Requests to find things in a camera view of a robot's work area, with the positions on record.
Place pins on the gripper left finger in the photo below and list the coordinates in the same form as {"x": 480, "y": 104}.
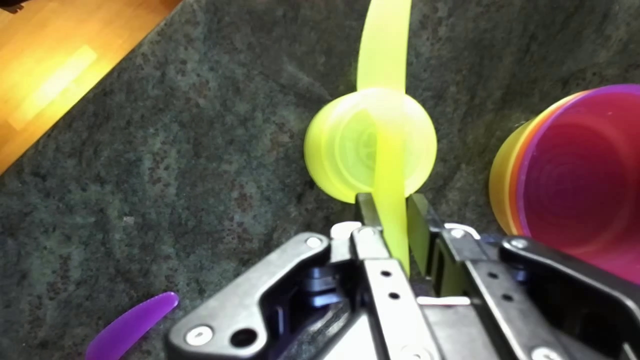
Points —
{"x": 240, "y": 300}

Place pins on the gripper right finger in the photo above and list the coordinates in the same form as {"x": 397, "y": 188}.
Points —
{"x": 560, "y": 285}

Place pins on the yellow plastic cup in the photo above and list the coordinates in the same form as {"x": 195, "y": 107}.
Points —
{"x": 340, "y": 150}

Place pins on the stack of coloured plastic cups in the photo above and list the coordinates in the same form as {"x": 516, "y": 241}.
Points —
{"x": 575, "y": 175}

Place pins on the purple plastic knife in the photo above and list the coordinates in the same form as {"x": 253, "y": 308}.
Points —
{"x": 131, "y": 324}

